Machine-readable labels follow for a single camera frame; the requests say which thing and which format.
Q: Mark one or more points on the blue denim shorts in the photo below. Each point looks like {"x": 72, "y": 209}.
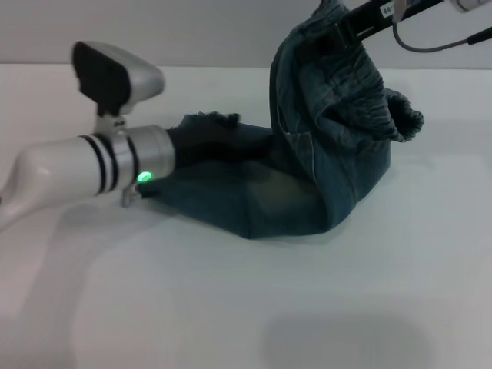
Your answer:
{"x": 288, "y": 207}

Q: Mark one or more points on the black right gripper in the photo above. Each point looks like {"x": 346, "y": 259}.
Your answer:
{"x": 373, "y": 19}

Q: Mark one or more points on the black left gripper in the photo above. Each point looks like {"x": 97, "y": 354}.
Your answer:
{"x": 188, "y": 148}

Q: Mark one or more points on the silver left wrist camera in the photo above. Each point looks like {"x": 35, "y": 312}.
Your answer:
{"x": 115, "y": 77}

